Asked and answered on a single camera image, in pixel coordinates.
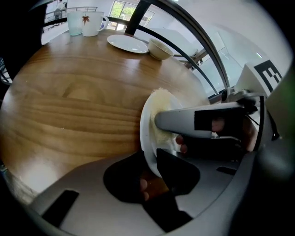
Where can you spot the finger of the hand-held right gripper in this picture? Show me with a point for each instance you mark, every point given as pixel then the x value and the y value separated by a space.
pixel 214 149
pixel 177 119

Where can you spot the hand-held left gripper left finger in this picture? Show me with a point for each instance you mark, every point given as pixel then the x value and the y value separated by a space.
pixel 92 191

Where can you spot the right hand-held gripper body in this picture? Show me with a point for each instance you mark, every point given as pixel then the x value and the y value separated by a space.
pixel 255 73

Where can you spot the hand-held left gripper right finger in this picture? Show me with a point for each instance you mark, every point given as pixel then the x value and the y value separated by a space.
pixel 212 179

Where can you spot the yellow sponge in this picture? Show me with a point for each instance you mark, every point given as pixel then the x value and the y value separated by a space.
pixel 163 101

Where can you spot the big white plate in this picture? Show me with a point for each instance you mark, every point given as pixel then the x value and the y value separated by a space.
pixel 144 131
pixel 126 43

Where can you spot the person's right hand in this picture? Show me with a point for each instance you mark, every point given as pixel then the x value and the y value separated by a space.
pixel 250 136

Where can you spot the person's left hand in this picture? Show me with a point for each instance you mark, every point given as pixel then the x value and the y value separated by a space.
pixel 144 187

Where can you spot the beige bowl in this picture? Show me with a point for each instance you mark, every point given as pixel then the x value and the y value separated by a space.
pixel 160 49

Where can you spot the brown wooden table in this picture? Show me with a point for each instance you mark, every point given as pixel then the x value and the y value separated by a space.
pixel 138 16

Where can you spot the large window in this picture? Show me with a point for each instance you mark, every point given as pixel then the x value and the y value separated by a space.
pixel 122 9

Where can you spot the white printed mug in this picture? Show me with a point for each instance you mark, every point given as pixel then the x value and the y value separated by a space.
pixel 92 24

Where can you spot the teal frosted cup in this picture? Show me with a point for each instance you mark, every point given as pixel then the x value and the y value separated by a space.
pixel 74 24

